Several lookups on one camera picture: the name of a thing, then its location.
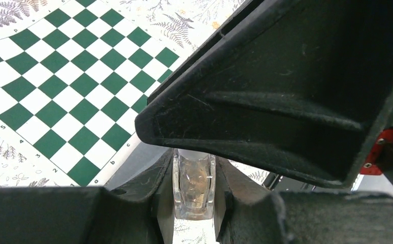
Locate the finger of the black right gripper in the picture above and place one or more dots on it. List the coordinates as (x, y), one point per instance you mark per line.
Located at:
(298, 88)

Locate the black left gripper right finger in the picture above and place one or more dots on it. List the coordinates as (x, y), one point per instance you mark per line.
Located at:
(246, 212)

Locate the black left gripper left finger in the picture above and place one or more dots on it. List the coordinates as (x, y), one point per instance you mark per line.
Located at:
(138, 211)

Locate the clear nail polish bottle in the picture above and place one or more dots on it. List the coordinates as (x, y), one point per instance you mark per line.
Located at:
(193, 187)

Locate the floral tablecloth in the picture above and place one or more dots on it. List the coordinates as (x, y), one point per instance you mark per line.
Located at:
(169, 20)

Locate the green white chess mat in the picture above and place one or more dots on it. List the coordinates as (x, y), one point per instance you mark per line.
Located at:
(72, 91)

